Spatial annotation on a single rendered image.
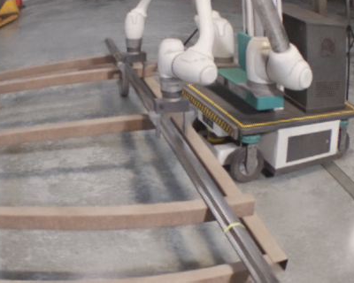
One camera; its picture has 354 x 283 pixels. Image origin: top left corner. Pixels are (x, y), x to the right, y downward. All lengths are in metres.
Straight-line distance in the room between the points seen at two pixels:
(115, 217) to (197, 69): 0.60
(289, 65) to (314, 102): 0.50
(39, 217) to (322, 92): 1.66
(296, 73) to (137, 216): 0.96
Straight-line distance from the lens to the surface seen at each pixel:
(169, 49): 2.08
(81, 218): 1.70
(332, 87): 2.79
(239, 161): 2.60
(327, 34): 2.70
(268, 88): 2.48
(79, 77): 3.19
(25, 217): 1.72
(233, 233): 1.57
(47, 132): 2.56
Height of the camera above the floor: 1.22
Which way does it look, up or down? 23 degrees down
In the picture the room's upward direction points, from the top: straight up
